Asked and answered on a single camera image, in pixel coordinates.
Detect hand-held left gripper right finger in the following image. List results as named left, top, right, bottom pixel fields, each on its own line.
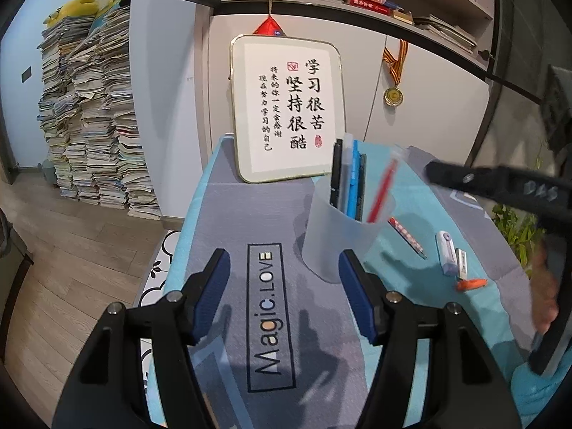
left=337, top=249, right=523, bottom=429

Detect person's right hand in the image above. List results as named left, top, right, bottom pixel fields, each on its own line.
left=529, top=243, right=561, bottom=336

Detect grey turquoise printed mat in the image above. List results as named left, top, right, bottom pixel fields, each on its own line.
left=143, top=134, right=572, bottom=429

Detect translucent plastic pen cup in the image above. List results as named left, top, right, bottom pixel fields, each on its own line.
left=300, top=174, right=398, bottom=284

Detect black white flower rug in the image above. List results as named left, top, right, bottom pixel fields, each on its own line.
left=134, top=230, right=185, bottom=429

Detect yellow plush toy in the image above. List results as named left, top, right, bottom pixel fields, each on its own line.
left=43, top=0, right=123, bottom=28

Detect red books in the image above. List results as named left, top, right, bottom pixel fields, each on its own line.
left=344, top=0, right=405, bottom=15

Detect red hanging ornament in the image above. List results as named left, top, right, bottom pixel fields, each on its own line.
left=252, top=0, right=287, bottom=37

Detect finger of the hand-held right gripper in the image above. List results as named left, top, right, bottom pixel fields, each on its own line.
left=424, top=161, right=514, bottom=204

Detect gold medal with striped ribbon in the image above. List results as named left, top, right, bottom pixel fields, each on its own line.
left=382, top=38, right=409, bottom=107

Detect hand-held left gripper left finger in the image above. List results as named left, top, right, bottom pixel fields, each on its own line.
left=51, top=248, right=233, bottom=429

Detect framed calligraphy sign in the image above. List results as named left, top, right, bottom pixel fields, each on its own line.
left=230, top=34, right=347, bottom=184

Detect stack of worn grey books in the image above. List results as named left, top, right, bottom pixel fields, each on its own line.
left=413, top=14, right=478, bottom=54

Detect white eraser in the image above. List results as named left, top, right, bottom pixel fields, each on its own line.
left=453, top=249, right=471, bottom=277

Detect tall pile of books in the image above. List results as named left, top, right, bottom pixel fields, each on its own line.
left=36, top=2, right=162, bottom=221

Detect blue pen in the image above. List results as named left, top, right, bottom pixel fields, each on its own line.
left=347, top=139, right=364, bottom=220

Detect white correction tape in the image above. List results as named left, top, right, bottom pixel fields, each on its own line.
left=435, top=231, right=461, bottom=276

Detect green potted plant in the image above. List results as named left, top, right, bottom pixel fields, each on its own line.
left=492, top=203, right=548, bottom=270

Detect red white patterned pen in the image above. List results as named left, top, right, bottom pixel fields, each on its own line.
left=388, top=217, right=428, bottom=260

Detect black pen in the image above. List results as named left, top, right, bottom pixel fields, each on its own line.
left=330, top=138, right=344, bottom=208

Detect dark grey pen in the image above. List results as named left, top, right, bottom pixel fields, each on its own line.
left=357, top=154, right=368, bottom=222

